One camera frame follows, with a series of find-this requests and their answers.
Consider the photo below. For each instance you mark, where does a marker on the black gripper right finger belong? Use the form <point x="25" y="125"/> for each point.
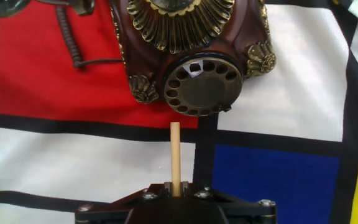
<point x="238" y="208"/>

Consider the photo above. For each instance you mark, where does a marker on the red blue yellow grid cloth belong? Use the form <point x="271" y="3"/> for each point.
<point x="73" y="161"/>

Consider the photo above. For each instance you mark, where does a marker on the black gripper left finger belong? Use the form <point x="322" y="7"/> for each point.
<point x="120" y="207"/>

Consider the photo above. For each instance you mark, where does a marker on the short wooden stick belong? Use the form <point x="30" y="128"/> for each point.
<point x="175" y="155"/>

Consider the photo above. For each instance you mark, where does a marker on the brass rotary dial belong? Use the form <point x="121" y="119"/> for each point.
<point x="204" y="93"/>

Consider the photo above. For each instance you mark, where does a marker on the antique brass rotary telephone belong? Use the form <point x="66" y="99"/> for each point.
<point x="145" y="56"/>

